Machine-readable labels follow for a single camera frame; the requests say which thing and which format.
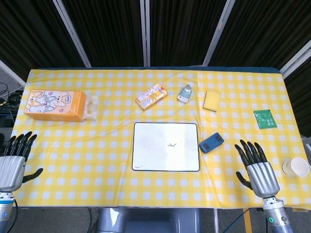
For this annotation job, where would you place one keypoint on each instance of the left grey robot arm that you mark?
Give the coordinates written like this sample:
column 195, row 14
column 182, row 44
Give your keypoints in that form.
column 6, row 211

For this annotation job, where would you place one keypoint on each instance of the white partition post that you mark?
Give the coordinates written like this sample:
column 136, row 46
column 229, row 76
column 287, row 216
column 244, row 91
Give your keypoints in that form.
column 217, row 34
column 295, row 61
column 73, row 34
column 11, row 72
column 145, row 34

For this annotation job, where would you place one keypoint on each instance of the yellow white checked tablecloth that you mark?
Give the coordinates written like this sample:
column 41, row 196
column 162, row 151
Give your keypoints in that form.
column 97, row 157

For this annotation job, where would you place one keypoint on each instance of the yellow sponge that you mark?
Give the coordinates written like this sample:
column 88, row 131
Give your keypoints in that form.
column 211, row 100

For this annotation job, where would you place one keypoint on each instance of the orange cartoon tissue pack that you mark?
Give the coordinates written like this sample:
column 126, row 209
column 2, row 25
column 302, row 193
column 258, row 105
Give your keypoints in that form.
column 56, row 105

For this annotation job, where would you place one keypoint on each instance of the small green white packet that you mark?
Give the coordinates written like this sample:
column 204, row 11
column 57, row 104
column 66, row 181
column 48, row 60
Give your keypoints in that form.
column 184, row 95

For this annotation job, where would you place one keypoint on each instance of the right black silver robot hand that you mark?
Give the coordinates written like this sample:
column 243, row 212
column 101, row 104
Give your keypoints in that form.
column 263, row 178

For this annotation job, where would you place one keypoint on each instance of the grey robot torso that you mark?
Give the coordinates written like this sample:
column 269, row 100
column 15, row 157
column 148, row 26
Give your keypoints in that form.
column 148, row 221

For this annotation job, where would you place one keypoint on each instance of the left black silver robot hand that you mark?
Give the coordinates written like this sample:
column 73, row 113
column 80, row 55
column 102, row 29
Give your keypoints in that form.
column 11, row 170

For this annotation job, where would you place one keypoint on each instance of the white mat board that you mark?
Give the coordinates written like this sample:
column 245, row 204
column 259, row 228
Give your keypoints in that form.
column 155, row 148

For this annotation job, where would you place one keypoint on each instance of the blue black rectangular object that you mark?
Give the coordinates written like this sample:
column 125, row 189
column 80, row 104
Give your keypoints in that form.
column 211, row 143

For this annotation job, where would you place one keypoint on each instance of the yellow printed snack box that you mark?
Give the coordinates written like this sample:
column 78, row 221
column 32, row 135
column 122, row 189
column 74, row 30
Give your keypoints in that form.
column 151, row 97

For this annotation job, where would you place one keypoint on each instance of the white paper cup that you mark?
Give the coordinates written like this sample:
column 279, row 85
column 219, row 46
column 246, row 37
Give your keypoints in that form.
column 297, row 167

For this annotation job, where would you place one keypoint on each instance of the yellow table leg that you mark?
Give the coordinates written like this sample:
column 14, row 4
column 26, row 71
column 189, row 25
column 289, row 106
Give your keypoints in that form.
column 247, row 221

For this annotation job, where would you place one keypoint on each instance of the green square sachet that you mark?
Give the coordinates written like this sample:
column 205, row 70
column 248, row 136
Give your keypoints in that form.
column 265, row 119

